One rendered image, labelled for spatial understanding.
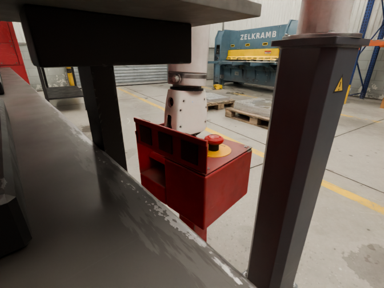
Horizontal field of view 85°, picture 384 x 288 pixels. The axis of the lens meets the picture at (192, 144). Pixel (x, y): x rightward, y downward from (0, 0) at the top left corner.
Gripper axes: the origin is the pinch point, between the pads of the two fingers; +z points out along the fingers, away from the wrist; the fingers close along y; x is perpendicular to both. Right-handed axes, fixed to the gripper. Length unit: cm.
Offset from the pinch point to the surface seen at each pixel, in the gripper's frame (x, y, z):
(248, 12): -23.1, -16.8, -23.7
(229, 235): 13, 55, 70
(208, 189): -15.0, -8.9, 0.0
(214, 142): -11.0, -2.9, -6.1
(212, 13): -21.3, -19.3, -23.4
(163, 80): 619, 506, 21
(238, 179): -15.0, 1.2, 1.9
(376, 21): 35, 636, -147
